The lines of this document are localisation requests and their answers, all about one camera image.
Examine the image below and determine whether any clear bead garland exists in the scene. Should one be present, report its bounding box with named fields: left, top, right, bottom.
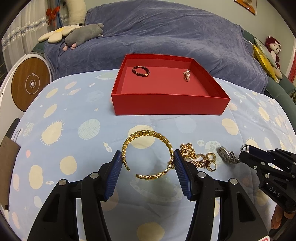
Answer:
left=2, top=15, right=67, bottom=50

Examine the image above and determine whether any yellow pillow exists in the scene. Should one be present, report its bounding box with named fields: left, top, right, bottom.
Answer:
left=252, top=44, right=283, bottom=81

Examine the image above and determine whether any red cardboard box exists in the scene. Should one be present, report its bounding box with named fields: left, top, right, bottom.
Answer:
left=110, top=54, right=231, bottom=115

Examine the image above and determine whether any white plush pillow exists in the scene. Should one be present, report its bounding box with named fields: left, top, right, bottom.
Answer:
left=62, top=0, right=86, bottom=25

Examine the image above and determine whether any silver wrist watch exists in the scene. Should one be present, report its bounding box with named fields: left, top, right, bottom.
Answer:
left=218, top=144, right=249, bottom=165

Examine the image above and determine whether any red ribbon bow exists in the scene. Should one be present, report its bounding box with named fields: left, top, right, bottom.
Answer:
left=46, top=7, right=61, bottom=25

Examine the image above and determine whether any wall picture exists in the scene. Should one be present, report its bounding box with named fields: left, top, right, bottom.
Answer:
left=233, top=0, right=257, bottom=16

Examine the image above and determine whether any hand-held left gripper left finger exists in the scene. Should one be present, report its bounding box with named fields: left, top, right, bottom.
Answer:
left=28, top=150, right=122, bottom=241

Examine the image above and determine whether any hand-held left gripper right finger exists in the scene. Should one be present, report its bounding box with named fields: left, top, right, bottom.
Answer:
left=174, top=149, right=270, bottom=241

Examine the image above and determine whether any grey pillow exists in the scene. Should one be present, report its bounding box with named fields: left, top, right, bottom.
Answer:
left=253, top=37, right=278, bottom=67

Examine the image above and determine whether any grey plush toy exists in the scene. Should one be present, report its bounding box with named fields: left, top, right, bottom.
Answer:
left=63, top=23, right=104, bottom=51

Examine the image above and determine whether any white curtain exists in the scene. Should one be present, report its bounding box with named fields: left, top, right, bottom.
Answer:
left=1, top=0, right=50, bottom=59

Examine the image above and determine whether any gold chain bracelet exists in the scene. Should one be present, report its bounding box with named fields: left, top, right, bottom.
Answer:
left=180, top=142, right=197, bottom=160

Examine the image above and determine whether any person's right hand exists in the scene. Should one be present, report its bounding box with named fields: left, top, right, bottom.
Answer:
left=271, top=207, right=294, bottom=232

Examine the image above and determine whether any blue blanket-covered sofa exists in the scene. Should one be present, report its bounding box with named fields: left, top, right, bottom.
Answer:
left=43, top=0, right=269, bottom=93

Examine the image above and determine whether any planet printed blanket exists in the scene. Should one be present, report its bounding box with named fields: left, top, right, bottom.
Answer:
left=5, top=69, right=296, bottom=241

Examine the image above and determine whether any blue curtain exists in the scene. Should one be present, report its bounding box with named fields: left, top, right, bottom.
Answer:
left=54, top=0, right=67, bottom=28

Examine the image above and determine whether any round white wooden-faced device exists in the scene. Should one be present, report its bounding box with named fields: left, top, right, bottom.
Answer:
left=0, top=54, right=52, bottom=113

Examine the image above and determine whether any red monkey plush toy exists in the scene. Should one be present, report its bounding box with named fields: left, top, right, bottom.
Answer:
left=265, top=35, right=282, bottom=70

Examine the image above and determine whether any brown cardboard sheet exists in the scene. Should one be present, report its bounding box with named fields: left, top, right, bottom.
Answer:
left=0, top=137, right=21, bottom=210

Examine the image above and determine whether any green sofa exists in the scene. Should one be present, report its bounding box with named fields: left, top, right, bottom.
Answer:
left=240, top=30, right=296, bottom=105

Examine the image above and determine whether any dark bead bracelet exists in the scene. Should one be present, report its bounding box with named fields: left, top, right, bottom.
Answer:
left=132, top=66, right=149, bottom=77

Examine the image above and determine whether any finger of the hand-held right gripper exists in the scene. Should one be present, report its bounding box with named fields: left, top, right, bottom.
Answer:
left=239, top=151, right=296, bottom=179
left=247, top=146, right=296, bottom=163

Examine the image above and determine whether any flower shaped pillow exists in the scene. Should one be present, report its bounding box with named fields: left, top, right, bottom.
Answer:
left=38, top=25, right=82, bottom=43

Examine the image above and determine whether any gold cuff bracelet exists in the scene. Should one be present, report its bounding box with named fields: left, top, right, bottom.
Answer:
left=122, top=130, right=174, bottom=180

